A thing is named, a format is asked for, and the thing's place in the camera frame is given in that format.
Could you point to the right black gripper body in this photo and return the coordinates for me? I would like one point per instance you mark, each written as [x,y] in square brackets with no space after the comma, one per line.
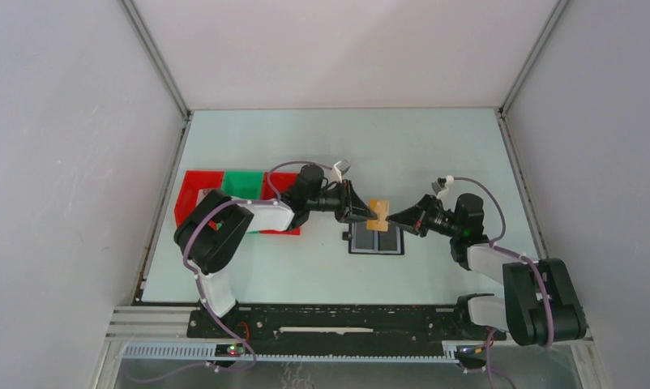
[438,220]

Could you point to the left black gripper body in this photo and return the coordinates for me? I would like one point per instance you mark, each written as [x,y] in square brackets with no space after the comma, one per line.
[336,201]

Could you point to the black leather card holder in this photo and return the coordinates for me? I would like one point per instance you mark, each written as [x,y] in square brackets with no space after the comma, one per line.
[363,241]

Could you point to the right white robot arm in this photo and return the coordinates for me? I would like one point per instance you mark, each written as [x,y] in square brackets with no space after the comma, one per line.
[539,304]

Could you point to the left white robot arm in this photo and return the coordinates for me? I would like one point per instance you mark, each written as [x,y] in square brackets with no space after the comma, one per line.
[210,235]

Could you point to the green plastic bin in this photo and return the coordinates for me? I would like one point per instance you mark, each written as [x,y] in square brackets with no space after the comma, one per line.
[243,184]

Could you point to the left red plastic bin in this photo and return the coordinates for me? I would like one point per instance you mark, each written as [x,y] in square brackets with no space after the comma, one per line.
[195,184]

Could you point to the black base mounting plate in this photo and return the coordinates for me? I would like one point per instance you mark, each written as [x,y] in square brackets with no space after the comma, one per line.
[309,330]

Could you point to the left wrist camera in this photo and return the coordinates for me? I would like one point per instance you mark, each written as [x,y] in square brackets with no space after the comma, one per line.
[338,170]

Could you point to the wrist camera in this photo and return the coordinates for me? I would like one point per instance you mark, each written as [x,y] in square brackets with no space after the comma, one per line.
[441,186]
[338,170]

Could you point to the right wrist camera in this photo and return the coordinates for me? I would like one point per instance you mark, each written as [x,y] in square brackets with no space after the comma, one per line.
[441,186]

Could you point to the aluminium frame rail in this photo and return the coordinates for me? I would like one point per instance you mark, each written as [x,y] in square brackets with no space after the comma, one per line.
[150,324]

